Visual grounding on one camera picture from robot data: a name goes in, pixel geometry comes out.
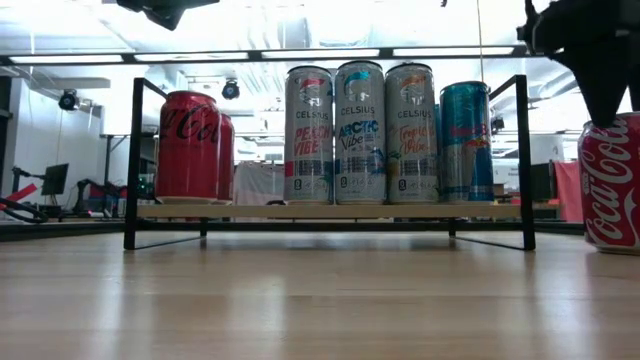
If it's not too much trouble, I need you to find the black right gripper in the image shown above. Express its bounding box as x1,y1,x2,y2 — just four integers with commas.
517,0,640,130

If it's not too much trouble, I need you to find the red Coca-Cola can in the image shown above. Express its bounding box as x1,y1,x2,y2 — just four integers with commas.
155,90,223,205
218,113,236,202
578,112,640,255

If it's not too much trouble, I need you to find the Celsius Tropical Vibe can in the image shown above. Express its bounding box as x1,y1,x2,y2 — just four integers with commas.
384,62,440,205

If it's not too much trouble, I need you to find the black-lidded Celsius can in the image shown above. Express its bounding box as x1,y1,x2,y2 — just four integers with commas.
283,65,335,205
333,60,388,205

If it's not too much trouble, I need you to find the red hanging cloth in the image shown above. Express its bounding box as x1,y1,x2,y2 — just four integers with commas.
553,159,585,225

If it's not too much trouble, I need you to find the black computer monitor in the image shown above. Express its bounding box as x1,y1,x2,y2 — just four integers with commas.
528,161,555,204
40,162,71,197

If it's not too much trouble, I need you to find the white draped cloth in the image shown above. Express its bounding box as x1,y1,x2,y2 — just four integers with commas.
233,160,286,206

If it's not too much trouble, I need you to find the red flat bar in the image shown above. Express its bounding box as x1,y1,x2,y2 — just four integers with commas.
0,183,40,206

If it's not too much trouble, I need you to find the yellow hanging cable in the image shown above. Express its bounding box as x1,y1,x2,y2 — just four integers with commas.
474,0,489,84

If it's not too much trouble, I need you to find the wooden shelf with black frame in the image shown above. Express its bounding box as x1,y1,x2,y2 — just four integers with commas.
123,74,536,251

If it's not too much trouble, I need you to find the black overhead frame beam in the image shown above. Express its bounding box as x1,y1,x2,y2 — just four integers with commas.
0,43,531,68

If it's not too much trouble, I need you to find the black frame table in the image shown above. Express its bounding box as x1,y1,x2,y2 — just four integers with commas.
98,131,161,204

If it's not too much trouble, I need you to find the black metal table frame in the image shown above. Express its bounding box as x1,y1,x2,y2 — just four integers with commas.
0,219,586,242

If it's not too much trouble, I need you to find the black looped cable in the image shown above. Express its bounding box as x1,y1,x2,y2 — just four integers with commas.
0,197,50,225

